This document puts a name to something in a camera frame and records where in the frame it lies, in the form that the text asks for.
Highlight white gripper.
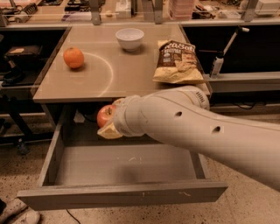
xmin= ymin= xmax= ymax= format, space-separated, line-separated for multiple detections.
xmin=97 ymin=95 xmax=144 ymax=139

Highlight red apple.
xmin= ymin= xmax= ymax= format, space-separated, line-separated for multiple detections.
xmin=97 ymin=104 xmax=116 ymax=128

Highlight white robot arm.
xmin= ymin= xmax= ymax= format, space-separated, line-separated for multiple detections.
xmin=97 ymin=86 xmax=280 ymax=191

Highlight grey counter cabinet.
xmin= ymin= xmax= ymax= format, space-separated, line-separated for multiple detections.
xmin=32 ymin=23 xmax=212 ymax=123

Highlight grey open drawer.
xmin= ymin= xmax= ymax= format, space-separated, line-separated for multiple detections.
xmin=17 ymin=106 xmax=228 ymax=211

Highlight orange fruit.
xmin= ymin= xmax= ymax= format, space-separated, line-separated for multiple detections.
xmin=63 ymin=47 xmax=84 ymax=69

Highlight white ceramic bowl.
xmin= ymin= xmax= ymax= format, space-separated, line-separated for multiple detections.
xmin=115 ymin=28 xmax=144 ymax=52

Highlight yellow brown chip bag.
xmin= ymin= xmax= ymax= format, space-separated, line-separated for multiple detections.
xmin=153 ymin=40 xmax=205 ymax=85

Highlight white bottle with rod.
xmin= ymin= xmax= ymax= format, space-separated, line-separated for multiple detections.
xmin=209 ymin=26 xmax=250 ymax=79

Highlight pink stacked containers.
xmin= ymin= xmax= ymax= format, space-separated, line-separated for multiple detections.
xmin=168 ymin=0 xmax=195 ymax=20

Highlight white shoe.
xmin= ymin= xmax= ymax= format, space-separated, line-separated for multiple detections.
xmin=0 ymin=198 xmax=40 ymax=224

